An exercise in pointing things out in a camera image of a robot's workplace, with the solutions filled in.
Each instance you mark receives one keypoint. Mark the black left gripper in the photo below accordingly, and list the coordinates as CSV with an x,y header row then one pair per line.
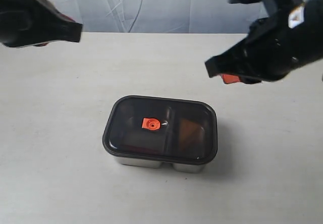
x,y
49,24

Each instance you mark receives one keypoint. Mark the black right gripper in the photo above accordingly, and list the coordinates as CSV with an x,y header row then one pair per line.
x,y
288,39

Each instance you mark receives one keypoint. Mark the dark transparent lunch box lid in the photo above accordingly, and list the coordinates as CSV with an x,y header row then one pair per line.
x,y
147,127

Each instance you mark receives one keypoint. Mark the yellow toy cheese wedge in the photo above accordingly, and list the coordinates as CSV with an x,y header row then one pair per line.
x,y
191,134

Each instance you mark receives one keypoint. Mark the white wrinkled backdrop curtain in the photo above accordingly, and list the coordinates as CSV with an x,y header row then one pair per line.
x,y
161,16

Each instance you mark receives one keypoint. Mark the steel two-compartment lunch box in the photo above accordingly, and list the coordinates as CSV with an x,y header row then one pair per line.
x,y
154,164

